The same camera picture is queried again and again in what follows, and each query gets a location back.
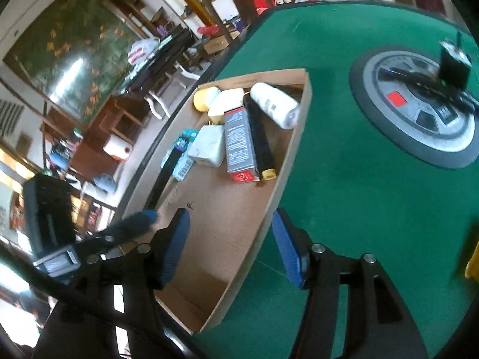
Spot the white square charger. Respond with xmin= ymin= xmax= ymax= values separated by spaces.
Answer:
xmin=187 ymin=125 xmax=226 ymax=168

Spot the teal cartoon tissue pack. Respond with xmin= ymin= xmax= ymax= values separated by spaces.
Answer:
xmin=160 ymin=129 xmax=199 ymax=182

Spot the round grey table console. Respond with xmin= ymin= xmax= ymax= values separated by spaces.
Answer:
xmin=349 ymin=45 xmax=478 ymax=169

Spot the black marker yellow cap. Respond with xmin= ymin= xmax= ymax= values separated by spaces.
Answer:
xmin=244 ymin=92 xmax=277 ymax=182

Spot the black marker green cap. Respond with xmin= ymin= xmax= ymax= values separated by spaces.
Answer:
xmin=406 ymin=73 xmax=478 ymax=115

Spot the green floral wall painting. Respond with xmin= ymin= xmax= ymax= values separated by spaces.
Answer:
xmin=4 ymin=0 xmax=139 ymax=125

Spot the orange snack packet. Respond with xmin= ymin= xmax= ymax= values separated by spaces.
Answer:
xmin=464 ymin=242 xmax=479 ymax=282

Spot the cardboard tray box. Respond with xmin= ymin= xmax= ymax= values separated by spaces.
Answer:
xmin=112 ymin=68 xmax=313 ymax=336

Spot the black electric motor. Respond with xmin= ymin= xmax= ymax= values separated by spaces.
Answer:
xmin=438 ymin=31 xmax=472 ymax=91

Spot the large white pill bottle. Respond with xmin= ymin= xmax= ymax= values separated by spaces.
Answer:
xmin=249 ymin=82 xmax=300 ymax=130

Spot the white red plastic bag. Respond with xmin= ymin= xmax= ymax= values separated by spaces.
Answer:
xmin=128 ymin=37 xmax=159 ymax=66

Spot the black folding side table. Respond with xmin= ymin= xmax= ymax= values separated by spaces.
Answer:
xmin=114 ymin=28 xmax=200 ymax=120

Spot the long black marker purple cap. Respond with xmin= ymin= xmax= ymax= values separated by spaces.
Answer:
xmin=145 ymin=146 xmax=184 ymax=210

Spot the grey red slim box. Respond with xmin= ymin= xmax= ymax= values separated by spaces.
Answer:
xmin=224 ymin=106 xmax=259 ymax=183

